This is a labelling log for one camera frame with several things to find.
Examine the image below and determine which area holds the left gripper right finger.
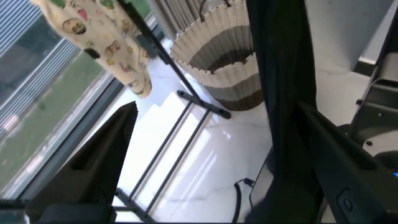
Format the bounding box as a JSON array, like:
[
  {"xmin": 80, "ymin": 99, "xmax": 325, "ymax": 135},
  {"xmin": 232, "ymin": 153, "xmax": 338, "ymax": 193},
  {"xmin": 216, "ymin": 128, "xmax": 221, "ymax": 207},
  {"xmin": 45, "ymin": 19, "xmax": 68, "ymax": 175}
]
[{"xmin": 295, "ymin": 101, "xmax": 398, "ymax": 224}]

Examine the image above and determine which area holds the cream printed garment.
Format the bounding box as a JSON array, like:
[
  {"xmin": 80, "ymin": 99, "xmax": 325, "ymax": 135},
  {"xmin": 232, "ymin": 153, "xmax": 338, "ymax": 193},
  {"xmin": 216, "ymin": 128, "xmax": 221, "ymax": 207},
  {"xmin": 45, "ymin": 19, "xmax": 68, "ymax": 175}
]
[{"xmin": 30, "ymin": 0, "xmax": 153, "ymax": 100}]

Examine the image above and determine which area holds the black cable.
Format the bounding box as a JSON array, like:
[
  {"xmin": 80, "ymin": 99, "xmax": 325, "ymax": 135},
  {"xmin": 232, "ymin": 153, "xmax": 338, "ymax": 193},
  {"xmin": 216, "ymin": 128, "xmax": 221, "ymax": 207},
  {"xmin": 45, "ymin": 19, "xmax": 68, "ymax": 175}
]
[{"xmin": 231, "ymin": 177, "xmax": 256, "ymax": 223}]

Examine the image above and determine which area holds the black clothes rack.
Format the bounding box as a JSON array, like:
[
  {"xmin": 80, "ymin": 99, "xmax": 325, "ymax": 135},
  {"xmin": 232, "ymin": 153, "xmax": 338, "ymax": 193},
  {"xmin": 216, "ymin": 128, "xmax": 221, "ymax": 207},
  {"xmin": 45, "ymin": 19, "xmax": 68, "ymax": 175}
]
[{"xmin": 0, "ymin": 0, "xmax": 233, "ymax": 223}]

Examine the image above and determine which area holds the white laundry basket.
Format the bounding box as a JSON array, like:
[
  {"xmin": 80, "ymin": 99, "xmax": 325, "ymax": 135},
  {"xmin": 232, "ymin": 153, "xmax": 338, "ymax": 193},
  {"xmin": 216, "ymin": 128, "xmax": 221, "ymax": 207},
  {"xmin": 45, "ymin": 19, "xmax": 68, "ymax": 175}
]
[{"xmin": 170, "ymin": 0, "xmax": 265, "ymax": 112}]

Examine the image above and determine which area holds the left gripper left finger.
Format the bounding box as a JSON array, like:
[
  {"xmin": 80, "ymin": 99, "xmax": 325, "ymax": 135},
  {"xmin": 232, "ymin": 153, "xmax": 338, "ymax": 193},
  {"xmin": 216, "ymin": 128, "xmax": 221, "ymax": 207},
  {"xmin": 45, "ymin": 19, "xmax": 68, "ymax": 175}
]
[{"xmin": 24, "ymin": 100, "xmax": 139, "ymax": 223}]

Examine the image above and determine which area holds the beige curtain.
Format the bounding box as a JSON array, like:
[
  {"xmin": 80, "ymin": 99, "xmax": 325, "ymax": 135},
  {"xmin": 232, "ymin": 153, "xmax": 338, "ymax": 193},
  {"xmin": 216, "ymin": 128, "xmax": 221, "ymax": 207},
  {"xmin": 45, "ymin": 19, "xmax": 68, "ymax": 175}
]
[{"xmin": 149, "ymin": 0, "xmax": 246, "ymax": 35}]

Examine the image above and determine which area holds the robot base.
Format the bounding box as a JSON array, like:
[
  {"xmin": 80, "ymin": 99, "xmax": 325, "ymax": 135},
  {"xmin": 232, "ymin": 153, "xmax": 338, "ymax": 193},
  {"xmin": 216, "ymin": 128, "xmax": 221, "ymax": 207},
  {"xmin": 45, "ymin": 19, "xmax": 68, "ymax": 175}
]
[{"xmin": 250, "ymin": 52, "xmax": 398, "ymax": 208}]

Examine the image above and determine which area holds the window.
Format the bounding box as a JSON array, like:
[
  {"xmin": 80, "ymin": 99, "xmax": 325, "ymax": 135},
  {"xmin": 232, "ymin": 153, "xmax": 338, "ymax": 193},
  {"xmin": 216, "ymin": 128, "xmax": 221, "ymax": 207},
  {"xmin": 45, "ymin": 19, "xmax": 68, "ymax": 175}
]
[{"xmin": 0, "ymin": 0, "xmax": 165, "ymax": 200}]

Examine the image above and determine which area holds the black garment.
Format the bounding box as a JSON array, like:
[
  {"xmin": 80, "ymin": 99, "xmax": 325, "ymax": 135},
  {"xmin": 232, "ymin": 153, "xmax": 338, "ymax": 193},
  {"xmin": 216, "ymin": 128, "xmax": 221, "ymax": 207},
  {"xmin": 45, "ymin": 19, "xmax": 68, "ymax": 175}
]
[{"xmin": 244, "ymin": 0, "xmax": 326, "ymax": 224}]

